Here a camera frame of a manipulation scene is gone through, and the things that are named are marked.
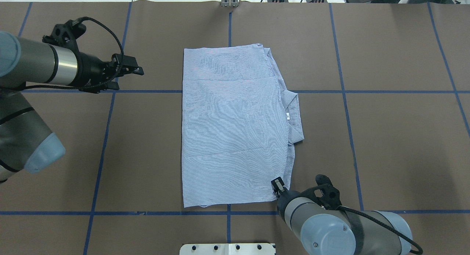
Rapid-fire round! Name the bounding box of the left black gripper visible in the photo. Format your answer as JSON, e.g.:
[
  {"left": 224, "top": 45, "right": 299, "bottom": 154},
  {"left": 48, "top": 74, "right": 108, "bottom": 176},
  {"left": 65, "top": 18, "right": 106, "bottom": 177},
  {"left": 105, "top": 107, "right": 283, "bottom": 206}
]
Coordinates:
[{"left": 75, "top": 53, "right": 144, "bottom": 94}]

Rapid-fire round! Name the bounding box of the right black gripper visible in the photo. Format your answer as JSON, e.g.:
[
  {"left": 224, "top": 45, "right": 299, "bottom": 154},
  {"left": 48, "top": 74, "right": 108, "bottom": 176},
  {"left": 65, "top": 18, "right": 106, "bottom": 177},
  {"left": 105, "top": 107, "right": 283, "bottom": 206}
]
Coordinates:
[{"left": 271, "top": 177, "right": 289, "bottom": 200}]

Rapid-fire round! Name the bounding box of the blue striped button shirt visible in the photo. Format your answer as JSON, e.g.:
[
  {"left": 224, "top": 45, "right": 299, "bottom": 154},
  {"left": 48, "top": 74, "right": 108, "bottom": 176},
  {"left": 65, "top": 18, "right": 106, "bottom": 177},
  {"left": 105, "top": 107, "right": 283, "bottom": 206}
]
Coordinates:
[{"left": 181, "top": 44, "right": 304, "bottom": 208}]

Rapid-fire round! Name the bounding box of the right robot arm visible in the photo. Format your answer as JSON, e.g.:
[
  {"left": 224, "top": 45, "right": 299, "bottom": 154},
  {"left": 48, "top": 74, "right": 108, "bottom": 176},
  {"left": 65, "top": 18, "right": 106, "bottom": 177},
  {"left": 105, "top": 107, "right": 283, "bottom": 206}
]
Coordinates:
[{"left": 271, "top": 175, "right": 423, "bottom": 255}]

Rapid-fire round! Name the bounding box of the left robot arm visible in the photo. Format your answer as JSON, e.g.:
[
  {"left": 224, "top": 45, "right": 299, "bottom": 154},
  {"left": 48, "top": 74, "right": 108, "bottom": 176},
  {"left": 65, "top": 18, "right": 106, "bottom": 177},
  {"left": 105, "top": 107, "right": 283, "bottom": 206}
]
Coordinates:
[{"left": 0, "top": 25, "right": 144, "bottom": 183}]

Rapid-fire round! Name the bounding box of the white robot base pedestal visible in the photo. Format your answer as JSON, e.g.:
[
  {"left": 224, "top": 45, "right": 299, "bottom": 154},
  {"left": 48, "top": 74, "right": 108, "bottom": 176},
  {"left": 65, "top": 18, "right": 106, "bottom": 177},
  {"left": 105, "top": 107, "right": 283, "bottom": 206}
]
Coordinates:
[{"left": 179, "top": 243, "right": 276, "bottom": 255}]

